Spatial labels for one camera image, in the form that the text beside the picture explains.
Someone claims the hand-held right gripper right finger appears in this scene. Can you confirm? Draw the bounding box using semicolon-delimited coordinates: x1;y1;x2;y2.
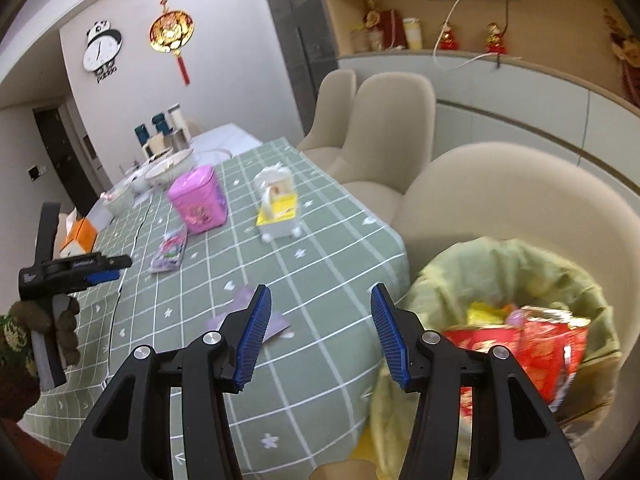
370;282;586;480

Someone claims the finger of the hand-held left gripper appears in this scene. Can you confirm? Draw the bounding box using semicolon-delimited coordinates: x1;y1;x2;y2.
67;255;133;273
67;270;121;290

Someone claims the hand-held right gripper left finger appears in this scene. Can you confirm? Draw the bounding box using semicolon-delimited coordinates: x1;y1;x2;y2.
55;284;273;480

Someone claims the lavender pink wrapper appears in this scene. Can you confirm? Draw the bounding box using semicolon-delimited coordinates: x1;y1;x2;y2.
206;285;292;343

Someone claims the trash bin with green bag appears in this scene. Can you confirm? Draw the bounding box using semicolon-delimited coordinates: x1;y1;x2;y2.
370;237;623;480

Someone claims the yellow snack wrapper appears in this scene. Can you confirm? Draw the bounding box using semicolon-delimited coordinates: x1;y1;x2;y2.
466;301;511;328

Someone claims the red gold foil wrapper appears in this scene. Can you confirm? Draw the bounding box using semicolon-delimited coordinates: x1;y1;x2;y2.
517;305;591;408

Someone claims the person's left forearm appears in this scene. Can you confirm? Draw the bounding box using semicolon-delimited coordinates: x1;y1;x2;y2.
0;310;51;423

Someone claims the person's left hand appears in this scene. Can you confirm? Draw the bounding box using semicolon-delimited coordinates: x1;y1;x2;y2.
11;297;82;367

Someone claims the orange white tissue box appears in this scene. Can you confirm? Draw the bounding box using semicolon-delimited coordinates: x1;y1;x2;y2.
55;212;98;260

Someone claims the pink cartoon wrapper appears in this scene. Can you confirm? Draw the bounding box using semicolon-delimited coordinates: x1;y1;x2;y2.
149;224;188;274

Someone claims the green checked tablecloth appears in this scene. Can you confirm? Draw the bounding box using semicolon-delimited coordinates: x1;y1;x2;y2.
22;137;408;480

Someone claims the dark door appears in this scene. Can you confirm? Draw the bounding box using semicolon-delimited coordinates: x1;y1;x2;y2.
32;105;113;202

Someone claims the white bowl with gold print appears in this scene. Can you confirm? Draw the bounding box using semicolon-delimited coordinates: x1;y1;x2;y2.
144;149;196;190

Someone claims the pink plastic container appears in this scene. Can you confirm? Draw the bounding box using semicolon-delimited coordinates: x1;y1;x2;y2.
167;164;230;235

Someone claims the white mug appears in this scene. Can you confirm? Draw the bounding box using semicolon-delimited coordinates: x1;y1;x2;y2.
142;134;168;158

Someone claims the white yellow small carton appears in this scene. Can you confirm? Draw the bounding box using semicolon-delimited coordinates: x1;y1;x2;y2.
253;164;303;243

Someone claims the beige chair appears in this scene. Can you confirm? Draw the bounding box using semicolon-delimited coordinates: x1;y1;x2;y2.
392;142;636;411
296;69;358;153
330;72;438;196

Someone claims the white sideboard cabinet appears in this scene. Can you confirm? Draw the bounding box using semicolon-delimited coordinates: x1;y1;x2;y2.
336;52;640;191

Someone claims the cream jar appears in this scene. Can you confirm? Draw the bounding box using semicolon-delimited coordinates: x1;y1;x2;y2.
402;17;423;51

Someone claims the small red figurine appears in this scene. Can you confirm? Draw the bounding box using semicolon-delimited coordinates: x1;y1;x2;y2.
439;20;460;51
485;22;508;55

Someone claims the red gold doll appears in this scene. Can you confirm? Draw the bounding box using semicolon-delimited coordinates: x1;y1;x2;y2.
362;0;406;51

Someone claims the beige wooden shelf unit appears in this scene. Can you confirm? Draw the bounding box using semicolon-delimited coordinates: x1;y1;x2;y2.
312;0;640;106

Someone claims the large red dressed doll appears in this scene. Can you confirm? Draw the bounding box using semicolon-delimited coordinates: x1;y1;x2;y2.
602;10;640;97

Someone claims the panda wall clock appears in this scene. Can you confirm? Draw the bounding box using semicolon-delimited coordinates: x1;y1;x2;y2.
82;20;123;83

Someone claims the red gold wall ornament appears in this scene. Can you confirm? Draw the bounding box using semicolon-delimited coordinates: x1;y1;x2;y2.
148;0;196;86

